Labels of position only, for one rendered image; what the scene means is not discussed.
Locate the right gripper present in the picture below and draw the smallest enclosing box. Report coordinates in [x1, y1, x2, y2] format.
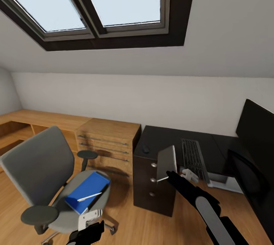
[166, 171, 191, 198]

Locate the keyboard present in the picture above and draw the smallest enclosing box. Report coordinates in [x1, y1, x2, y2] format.
[182, 139, 210, 184]

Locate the folder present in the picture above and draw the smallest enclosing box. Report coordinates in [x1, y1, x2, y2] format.
[65, 171, 110, 215]

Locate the swivel chair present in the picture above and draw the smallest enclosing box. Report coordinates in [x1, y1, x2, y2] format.
[0, 126, 116, 245]

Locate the notebook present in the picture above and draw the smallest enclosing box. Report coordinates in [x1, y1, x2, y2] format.
[156, 146, 177, 181]

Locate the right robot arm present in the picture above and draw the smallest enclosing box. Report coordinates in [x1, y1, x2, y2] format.
[166, 169, 249, 245]

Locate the monitor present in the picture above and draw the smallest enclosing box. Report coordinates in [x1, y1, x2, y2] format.
[229, 99, 274, 196]

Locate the mouse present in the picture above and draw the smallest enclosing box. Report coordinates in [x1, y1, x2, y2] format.
[142, 146, 149, 153]

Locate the pen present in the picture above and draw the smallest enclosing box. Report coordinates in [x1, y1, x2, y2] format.
[77, 193, 100, 201]

